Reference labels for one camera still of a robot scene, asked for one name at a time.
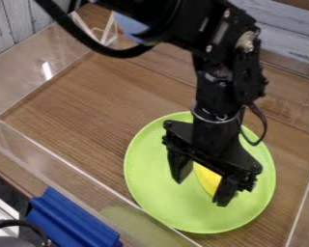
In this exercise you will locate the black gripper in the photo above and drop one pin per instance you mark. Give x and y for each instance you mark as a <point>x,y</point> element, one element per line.
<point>209,141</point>

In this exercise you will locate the green round plate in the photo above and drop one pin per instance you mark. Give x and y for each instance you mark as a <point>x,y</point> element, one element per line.
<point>182,205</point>

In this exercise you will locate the yellow toy banana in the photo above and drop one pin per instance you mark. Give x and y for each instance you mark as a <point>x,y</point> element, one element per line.
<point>209,179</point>

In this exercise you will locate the clear acrylic enclosure wall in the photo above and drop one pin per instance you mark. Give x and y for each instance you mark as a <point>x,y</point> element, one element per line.
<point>70,109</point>

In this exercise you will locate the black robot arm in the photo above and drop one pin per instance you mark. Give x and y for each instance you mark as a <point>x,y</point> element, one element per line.
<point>220,35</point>

